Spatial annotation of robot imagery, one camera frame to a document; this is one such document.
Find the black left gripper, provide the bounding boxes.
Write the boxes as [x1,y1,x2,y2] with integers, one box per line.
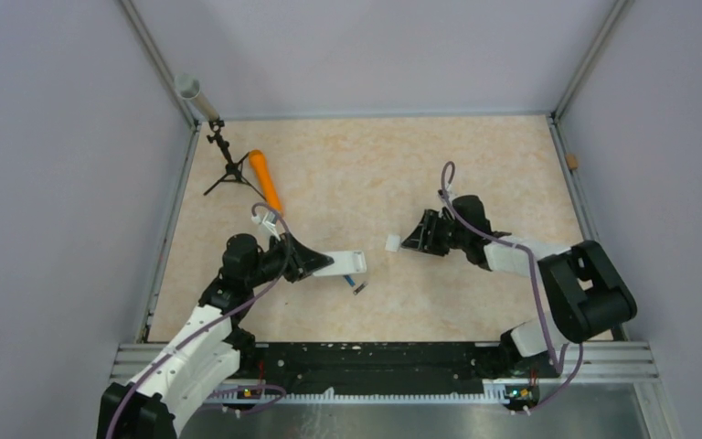
[246,230,333,289]

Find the white cable duct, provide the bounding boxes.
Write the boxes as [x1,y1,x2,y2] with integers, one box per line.
[206,384,520,405]

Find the white battery cover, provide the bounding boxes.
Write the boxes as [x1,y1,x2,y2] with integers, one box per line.
[385,234,401,252]

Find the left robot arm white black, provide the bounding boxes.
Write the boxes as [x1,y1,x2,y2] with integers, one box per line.
[96,233,336,438]

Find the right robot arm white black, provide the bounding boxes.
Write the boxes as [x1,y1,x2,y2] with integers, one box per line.
[400,195,638,377]

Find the white remote control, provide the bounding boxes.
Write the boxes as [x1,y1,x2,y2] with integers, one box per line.
[324,251,367,277]

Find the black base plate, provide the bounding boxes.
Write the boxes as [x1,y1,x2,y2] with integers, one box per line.
[235,342,557,396]

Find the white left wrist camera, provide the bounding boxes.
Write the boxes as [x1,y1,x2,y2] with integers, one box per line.
[251,209,281,240]

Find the grey tube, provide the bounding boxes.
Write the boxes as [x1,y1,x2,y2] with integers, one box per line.
[174,73,220,122]

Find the black mini tripod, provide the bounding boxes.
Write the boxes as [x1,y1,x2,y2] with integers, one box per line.
[203,119,265,200]

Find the small cork piece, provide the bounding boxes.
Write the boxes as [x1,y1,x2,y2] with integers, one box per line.
[565,153,579,171]

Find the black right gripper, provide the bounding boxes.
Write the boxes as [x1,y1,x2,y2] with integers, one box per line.
[402,209,469,257]

